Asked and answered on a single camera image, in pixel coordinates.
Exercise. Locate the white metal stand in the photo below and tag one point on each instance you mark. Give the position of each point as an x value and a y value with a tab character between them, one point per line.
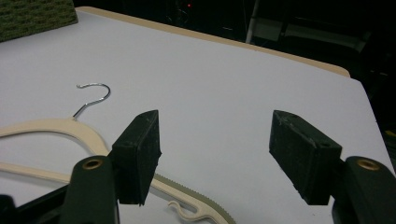
251	21

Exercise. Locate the cream plastic clothes hanger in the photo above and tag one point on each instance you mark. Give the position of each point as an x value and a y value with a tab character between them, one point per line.
84	132

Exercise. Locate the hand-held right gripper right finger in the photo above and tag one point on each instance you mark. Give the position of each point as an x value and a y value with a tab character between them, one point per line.
308	155

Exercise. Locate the green knitted garment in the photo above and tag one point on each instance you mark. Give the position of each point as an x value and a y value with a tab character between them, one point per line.
34	17

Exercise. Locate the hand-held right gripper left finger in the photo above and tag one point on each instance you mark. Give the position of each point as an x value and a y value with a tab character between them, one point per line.
134	161

